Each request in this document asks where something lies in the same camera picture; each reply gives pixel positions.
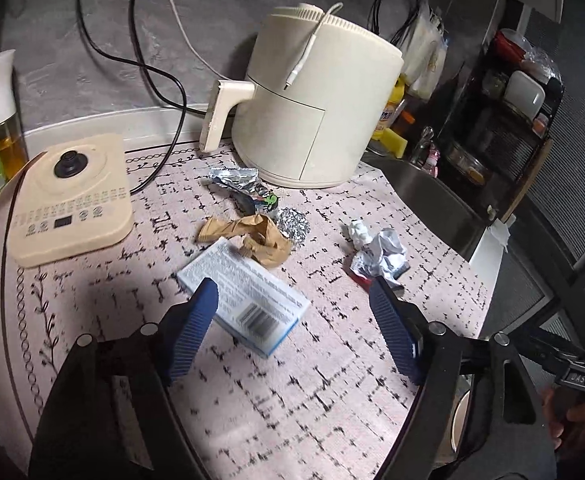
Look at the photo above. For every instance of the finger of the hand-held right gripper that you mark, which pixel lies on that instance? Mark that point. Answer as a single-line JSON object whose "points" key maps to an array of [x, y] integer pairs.
{"points": [[542, 352]]}

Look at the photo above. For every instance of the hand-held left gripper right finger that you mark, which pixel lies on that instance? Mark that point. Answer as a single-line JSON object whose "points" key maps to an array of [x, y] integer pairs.
{"points": [[395, 330]]}

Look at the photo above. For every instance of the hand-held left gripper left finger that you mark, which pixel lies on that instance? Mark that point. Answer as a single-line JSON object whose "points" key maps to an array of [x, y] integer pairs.
{"points": [[192, 330]]}

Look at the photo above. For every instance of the blue white carton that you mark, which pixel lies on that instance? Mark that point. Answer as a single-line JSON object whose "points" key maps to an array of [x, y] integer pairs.
{"points": [[252, 295]]}

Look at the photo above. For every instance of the brown paper cup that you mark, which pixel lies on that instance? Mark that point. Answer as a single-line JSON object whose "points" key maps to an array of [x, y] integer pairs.
{"points": [[460, 410]]}

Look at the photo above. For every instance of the person's right hand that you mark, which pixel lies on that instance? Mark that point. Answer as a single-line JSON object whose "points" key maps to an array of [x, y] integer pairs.
{"points": [[579, 420]]}

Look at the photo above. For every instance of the crumpled silver white wrapper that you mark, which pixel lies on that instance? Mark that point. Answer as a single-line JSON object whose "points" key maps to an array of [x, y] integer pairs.
{"points": [[382, 255]]}

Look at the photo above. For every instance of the white cabinet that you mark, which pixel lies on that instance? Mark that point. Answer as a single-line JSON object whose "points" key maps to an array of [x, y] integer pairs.
{"points": [[487, 285]]}

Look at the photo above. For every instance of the crumpled white tissue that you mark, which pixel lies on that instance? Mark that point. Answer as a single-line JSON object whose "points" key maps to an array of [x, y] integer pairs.
{"points": [[357, 232]]}

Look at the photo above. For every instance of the crumpled brown paper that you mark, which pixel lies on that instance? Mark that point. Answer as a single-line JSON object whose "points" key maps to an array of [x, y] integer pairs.
{"points": [[267, 245]]}

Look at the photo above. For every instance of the patterned pink tablecloth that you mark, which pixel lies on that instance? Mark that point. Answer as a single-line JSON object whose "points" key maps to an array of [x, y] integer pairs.
{"points": [[297, 410]]}

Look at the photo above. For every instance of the white cloth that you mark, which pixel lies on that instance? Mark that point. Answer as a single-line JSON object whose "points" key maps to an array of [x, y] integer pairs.
{"points": [[498, 234]]}

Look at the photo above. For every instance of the steel sink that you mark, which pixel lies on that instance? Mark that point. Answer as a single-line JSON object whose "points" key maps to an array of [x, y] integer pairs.
{"points": [[432, 200]]}

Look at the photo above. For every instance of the crumpled foil ball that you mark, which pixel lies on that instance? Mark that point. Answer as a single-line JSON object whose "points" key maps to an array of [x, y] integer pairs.
{"points": [[293, 227]]}

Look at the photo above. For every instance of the silver foil wrapper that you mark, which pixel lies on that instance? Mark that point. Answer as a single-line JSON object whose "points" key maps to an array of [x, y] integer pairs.
{"points": [[235, 177]]}

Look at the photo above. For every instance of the cream appliance base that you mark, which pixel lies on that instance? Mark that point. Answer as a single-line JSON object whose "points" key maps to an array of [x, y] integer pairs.
{"points": [[72, 210]]}

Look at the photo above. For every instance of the wooden cutting board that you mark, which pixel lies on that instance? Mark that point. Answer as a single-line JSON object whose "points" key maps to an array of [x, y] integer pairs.
{"points": [[532, 180]]}

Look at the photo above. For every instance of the small pink bottle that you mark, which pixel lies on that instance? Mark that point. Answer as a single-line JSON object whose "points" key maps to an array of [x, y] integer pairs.
{"points": [[430, 160]]}

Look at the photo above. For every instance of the yellow sponge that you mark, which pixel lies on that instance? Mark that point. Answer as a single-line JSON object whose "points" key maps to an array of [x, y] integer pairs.
{"points": [[395, 142]]}

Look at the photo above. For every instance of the black dish rack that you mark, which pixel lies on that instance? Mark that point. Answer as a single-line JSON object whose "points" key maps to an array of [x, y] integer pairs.
{"points": [[492, 130]]}

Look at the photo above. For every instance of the yellow detergent bottle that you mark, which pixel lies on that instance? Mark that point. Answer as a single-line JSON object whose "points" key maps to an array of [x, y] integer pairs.
{"points": [[395, 105]]}

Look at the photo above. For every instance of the cream air fryer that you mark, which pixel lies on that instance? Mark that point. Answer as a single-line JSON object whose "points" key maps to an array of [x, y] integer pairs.
{"points": [[332, 110]]}

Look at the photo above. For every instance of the white plastic container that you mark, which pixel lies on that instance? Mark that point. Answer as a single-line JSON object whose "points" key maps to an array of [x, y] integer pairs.
{"points": [[522, 92]]}

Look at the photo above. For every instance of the hanging clear plastic bags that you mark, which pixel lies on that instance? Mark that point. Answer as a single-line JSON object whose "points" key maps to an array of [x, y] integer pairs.
{"points": [[425, 45]]}

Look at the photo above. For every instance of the white top oil bottle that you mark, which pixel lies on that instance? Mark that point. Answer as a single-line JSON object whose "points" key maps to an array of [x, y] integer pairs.
{"points": [[5, 110]]}

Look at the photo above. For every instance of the red and clear plastic bags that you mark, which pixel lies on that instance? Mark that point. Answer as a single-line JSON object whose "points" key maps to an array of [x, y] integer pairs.
{"points": [[527, 55]]}

